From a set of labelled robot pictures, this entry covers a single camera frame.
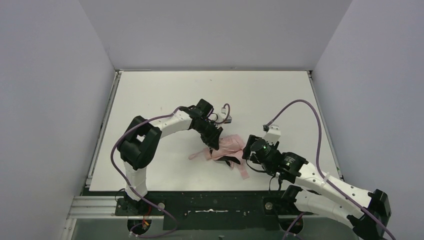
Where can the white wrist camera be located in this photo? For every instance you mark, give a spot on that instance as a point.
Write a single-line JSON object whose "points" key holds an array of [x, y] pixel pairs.
{"points": [[224, 117], [272, 134]]}

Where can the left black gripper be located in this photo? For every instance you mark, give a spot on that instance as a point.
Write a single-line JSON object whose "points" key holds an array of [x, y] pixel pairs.
{"points": [[212, 134]]}

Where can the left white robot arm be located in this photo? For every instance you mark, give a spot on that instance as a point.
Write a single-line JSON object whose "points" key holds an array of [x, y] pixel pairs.
{"points": [[139, 143]]}

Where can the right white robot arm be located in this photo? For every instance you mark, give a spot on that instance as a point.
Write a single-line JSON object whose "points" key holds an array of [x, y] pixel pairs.
{"points": [[311, 190]]}

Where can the pink and black folding umbrella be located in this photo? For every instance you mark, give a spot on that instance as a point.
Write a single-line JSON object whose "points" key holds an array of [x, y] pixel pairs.
{"points": [[230, 152]]}

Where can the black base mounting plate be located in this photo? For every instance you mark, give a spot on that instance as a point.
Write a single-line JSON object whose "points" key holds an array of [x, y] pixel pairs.
{"points": [[218, 222]]}

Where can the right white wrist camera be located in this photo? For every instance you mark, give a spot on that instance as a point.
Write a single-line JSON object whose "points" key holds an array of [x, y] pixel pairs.
{"points": [[272, 134]]}

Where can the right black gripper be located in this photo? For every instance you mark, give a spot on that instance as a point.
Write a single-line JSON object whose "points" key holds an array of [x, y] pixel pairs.
{"points": [[249, 149]]}

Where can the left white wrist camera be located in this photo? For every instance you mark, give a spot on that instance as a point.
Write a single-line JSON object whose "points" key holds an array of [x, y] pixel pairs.
{"points": [[224, 117]]}

